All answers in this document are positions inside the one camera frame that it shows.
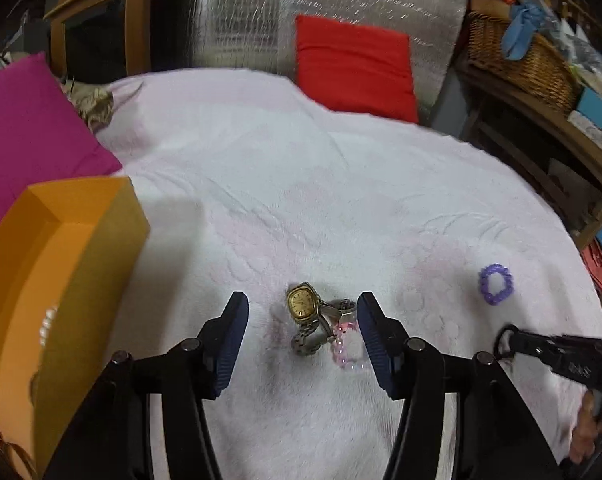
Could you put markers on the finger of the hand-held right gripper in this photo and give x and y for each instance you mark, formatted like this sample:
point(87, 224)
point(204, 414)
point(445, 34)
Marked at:
point(533, 342)

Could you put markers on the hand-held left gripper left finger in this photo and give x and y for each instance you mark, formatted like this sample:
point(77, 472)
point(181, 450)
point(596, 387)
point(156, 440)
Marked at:
point(231, 345)

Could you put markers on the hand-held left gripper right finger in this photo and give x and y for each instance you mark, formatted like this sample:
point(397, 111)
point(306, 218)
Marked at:
point(376, 345)

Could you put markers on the gold face wristwatch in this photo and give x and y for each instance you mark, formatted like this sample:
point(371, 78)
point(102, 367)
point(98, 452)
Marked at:
point(301, 302)

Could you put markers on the orange cardboard box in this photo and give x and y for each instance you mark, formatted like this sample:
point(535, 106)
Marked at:
point(96, 260)

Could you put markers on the person's right hand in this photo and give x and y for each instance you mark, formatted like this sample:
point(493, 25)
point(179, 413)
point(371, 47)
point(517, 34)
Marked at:
point(583, 435)

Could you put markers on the wooden shelf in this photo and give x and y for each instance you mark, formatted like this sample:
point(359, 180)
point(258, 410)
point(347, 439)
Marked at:
point(556, 125)

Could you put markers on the teal box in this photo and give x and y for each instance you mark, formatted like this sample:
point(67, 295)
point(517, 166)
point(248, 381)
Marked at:
point(601, 107)

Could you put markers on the light wicker basket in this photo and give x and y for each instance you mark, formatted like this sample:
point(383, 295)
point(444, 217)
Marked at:
point(541, 75)

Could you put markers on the camouflage cloth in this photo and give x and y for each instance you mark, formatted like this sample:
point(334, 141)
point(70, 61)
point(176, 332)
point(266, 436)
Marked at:
point(93, 105)

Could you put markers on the red pillow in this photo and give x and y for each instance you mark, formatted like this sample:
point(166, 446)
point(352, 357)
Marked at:
point(356, 65)

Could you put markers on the magenta pillow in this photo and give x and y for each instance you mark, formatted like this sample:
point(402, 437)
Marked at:
point(31, 135)

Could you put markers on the blue cloth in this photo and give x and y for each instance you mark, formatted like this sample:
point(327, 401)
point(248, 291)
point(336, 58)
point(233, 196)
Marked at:
point(523, 25)

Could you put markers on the silver foil insulation sheet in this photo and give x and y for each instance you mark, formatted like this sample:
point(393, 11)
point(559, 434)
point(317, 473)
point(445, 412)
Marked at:
point(251, 10)

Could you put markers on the wooden cabinet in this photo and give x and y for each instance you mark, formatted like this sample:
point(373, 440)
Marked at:
point(146, 20)

